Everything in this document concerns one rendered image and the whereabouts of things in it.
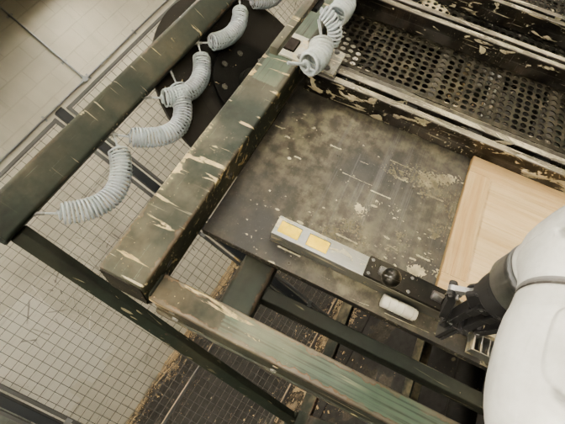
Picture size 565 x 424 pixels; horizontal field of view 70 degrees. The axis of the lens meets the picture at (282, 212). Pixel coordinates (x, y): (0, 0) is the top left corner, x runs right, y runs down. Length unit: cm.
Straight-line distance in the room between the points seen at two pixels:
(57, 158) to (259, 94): 60
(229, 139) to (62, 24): 501
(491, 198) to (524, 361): 79
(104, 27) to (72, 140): 468
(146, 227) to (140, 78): 71
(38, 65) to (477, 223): 518
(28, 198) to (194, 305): 61
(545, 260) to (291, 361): 49
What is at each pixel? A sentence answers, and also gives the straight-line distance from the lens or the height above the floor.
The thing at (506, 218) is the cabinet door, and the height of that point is 126.
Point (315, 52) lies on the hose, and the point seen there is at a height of 187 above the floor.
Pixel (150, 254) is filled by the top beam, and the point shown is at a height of 188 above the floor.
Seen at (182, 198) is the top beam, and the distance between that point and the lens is 88.
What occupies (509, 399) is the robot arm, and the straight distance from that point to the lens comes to 41.
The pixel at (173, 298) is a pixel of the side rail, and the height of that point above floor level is 179.
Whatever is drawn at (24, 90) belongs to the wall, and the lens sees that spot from 556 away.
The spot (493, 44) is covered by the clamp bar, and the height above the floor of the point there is 143.
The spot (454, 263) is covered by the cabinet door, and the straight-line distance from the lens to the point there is 103.
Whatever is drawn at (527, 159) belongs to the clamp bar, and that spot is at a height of 130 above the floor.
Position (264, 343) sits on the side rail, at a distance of 82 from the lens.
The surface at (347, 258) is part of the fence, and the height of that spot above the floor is 155.
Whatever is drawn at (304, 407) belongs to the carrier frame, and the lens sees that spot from 198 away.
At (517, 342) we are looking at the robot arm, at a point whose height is 169.
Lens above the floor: 204
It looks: 21 degrees down
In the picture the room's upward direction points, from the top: 48 degrees counter-clockwise
